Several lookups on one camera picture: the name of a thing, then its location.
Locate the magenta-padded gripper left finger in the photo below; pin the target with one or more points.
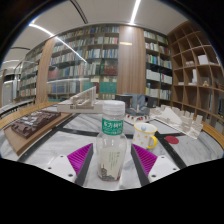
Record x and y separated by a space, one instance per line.
80 158

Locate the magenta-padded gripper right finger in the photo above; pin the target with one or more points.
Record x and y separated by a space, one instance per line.
145 159

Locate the clear plastic bottle green label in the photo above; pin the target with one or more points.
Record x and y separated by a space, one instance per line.
111 150

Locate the flat round red coaster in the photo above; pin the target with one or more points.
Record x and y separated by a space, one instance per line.
172 139

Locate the flat white model red dots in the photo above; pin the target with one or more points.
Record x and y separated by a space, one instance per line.
136 118

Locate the white city block model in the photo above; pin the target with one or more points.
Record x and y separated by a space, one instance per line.
176 120

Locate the white building model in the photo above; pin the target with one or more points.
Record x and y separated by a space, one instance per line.
81 100

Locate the dark brown model on board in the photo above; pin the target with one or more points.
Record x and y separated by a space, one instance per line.
33 122

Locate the dark grey building model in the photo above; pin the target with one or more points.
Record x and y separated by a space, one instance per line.
133 100

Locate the wooden cubby shelf unit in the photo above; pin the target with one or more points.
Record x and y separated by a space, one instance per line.
196 86

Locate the ceiling light strips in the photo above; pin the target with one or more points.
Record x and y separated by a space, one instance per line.
135 11

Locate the dark bookshelf wall with books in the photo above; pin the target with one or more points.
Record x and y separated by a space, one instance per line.
83 53

